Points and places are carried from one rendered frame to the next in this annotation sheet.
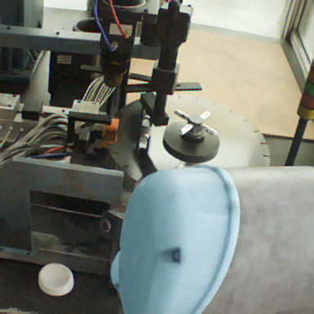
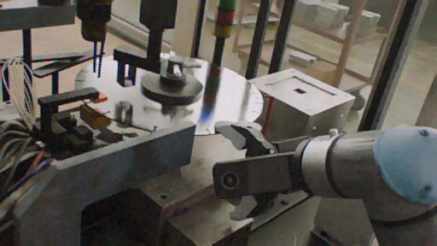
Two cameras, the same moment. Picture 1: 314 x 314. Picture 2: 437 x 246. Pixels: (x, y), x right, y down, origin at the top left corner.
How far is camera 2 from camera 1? 0.63 m
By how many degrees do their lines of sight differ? 40
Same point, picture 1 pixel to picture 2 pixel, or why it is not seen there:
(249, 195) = not seen: outside the picture
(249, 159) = (229, 82)
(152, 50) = (62, 10)
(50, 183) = (115, 178)
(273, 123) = not seen: hidden behind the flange
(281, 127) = not seen: hidden behind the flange
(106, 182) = (181, 140)
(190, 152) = (189, 93)
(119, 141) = (118, 111)
